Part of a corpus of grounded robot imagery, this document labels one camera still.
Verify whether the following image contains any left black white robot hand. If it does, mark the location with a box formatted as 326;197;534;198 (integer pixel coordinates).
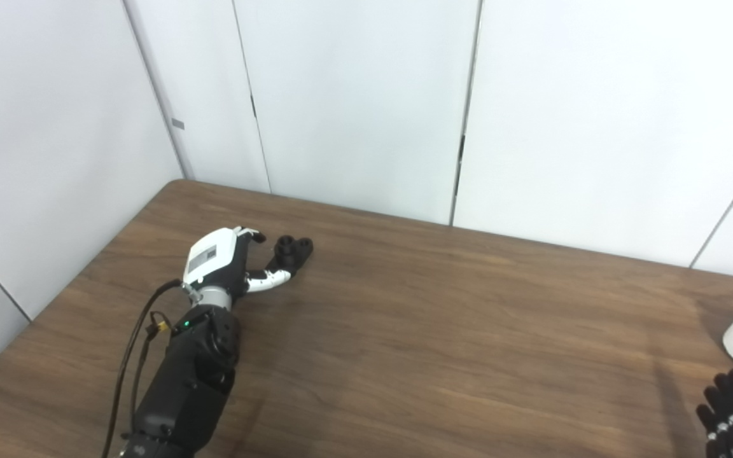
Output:
182;226;293;300

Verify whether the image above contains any black flanged holder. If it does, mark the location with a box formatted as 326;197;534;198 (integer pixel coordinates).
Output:
265;235;314;275

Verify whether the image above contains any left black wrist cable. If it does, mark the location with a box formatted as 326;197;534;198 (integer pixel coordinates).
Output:
101;279;186;458

